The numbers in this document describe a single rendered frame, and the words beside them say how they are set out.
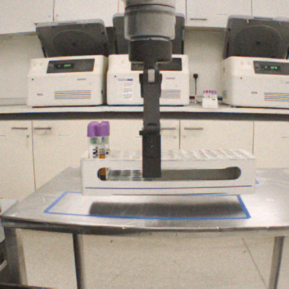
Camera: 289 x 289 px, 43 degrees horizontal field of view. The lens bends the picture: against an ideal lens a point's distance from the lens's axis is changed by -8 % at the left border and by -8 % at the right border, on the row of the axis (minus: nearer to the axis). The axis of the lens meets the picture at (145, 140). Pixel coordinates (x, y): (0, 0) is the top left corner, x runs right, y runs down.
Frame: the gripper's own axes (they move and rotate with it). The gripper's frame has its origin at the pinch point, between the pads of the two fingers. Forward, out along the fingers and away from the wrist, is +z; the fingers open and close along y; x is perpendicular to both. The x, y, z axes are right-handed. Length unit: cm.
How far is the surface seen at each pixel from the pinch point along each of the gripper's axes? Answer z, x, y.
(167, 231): 9.1, -2.2, -12.3
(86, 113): 5, 40, 198
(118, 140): 23, 18, 192
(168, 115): 7, -16, 195
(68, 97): -7, 52, 196
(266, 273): 91, -69, 122
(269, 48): -45, -100, 227
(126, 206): 8.4, 4.3, -1.3
